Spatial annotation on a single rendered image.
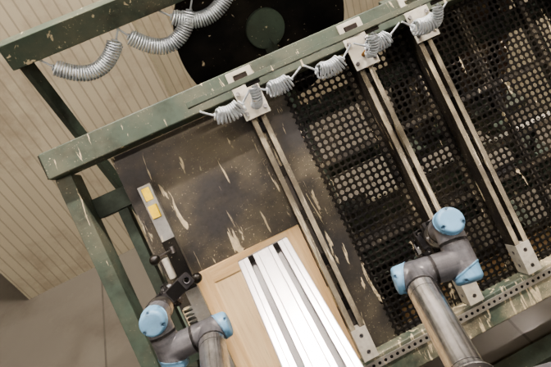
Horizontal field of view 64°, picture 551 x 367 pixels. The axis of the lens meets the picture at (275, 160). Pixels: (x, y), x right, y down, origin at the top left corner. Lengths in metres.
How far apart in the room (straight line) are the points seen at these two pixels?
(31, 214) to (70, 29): 2.27
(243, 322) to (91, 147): 0.85
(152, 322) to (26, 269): 3.05
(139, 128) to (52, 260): 2.70
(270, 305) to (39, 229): 3.44
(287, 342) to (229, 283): 1.11
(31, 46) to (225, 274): 1.13
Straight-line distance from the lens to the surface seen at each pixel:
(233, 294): 1.74
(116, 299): 1.76
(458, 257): 1.23
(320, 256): 1.69
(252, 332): 1.78
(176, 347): 1.34
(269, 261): 0.71
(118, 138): 1.67
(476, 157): 1.89
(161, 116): 1.65
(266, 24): 2.03
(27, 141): 3.60
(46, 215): 3.94
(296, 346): 0.62
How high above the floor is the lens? 2.55
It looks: 36 degrees down
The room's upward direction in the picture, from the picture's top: 21 degrees counter-clockwise
